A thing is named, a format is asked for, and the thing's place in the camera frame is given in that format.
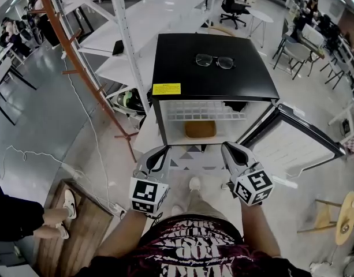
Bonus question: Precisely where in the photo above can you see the person's right forearm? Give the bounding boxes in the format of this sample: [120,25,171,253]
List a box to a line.
[240,202,281,258]

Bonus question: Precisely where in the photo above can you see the green and white helmet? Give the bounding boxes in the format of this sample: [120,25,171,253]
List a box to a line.
[111,88,146,117]

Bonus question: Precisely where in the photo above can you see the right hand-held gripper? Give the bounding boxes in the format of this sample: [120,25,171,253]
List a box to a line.
[221,141,274,207]

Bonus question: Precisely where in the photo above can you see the round white side table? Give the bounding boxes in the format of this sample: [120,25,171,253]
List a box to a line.
[247,9,274,48]

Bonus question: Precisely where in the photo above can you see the triangle-patterned mat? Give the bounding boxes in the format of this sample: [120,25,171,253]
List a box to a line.
[165,144,228,171]

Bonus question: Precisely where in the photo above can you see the black office chair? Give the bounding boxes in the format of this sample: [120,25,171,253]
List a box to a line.
[219,0,252,30]

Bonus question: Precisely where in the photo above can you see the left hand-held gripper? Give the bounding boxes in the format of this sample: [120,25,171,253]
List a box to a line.
[129,146,170,215]

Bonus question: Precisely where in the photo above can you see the person's dark printed shirt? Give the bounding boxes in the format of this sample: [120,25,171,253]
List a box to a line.
[88,214,313,277]

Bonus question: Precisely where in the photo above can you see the person's khaki trousers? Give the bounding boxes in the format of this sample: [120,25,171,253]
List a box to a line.
[189,189,223,222]

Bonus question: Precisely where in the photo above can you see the white framed table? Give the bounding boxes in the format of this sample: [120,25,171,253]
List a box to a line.
[328,96,354,144]

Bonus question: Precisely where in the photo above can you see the white power strip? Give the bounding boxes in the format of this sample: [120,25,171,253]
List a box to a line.
[109,202,128,220]

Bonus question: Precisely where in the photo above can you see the white box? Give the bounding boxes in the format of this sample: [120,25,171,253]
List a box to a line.
[300,24,325,47]

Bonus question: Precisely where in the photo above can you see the white desk with black legs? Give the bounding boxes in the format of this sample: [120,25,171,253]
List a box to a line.
[0,58,38,126]

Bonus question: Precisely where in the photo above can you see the round wooden stool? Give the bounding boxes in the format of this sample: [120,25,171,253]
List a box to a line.
[297,191,354,245]

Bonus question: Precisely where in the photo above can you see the black phone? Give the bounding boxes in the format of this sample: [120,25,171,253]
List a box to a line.
[111,40,125,57]

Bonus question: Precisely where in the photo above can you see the white metal shelf rack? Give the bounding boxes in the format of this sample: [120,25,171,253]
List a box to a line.
[48,0,221,132]

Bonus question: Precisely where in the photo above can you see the black-rimmed eyeglasses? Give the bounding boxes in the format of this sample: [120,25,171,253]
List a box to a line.
[195,53,236,70]

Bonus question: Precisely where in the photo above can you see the person's left forearm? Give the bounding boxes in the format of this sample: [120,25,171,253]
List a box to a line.
[97,209,150,258]

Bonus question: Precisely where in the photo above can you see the brown wooden coat rack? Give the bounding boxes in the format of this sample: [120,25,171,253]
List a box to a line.
[29,0,140,163]

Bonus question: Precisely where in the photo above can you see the tan rectangular container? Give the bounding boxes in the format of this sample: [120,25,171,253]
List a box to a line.
[184,121,218,140]

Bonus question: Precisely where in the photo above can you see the wooden platform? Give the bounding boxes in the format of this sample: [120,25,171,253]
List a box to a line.
[33,179,114,277]

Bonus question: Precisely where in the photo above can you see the white cable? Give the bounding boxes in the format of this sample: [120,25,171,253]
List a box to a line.
[61,53,114,210]
[0,145,117,210]

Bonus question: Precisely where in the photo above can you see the grey chair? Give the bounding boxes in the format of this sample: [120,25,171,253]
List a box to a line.
[273,18,313,80]
[321,55,353,91]

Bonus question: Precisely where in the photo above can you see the black mini fridge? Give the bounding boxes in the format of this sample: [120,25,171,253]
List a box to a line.
[151,32,346,181]

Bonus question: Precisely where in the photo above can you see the black cloth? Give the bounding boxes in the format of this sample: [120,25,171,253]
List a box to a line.
[222,101,248,113]

